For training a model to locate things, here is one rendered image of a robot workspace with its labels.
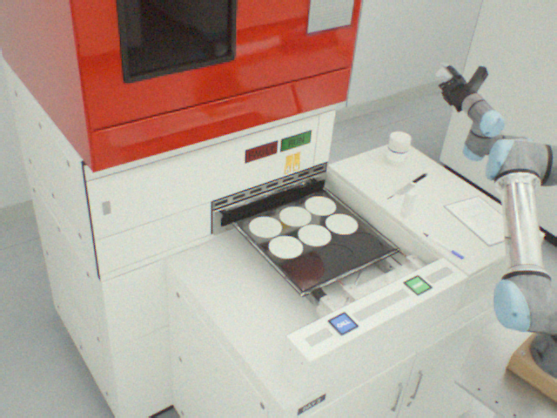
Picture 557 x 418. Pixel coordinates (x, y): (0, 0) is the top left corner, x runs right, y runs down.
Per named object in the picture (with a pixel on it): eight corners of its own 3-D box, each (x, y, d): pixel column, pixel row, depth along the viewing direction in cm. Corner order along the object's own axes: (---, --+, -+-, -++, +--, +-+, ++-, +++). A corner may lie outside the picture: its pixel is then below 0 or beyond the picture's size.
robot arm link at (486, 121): (481, 141, 200) (490, 119, 194) (463, 122, 207) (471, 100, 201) (501, 138, 202) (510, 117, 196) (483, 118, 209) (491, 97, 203)
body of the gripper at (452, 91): (436, 84, 214) (454, 103, 206) (458, 69, 212) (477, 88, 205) (442, 97, 219) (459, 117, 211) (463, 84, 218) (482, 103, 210)
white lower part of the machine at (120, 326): (57, 320, 271) (23, 164, 221) (218, 256, 311) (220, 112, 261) (124, 444, 227) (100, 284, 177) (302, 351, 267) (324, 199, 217)
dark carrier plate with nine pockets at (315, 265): (237, 223, 191) (237, 221, 190) (323, 191, 208) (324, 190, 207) (303, 292, 169) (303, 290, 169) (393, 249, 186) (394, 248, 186)
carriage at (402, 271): (315, 313, 169) (316, 306, 167) (410, 267, 187) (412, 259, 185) (333, 333, 164) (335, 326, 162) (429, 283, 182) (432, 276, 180)
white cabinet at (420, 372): (172, 418, 237) (163, 259, 187) (361, 319, 284) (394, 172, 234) (265, 568, 197) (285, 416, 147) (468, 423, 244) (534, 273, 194)
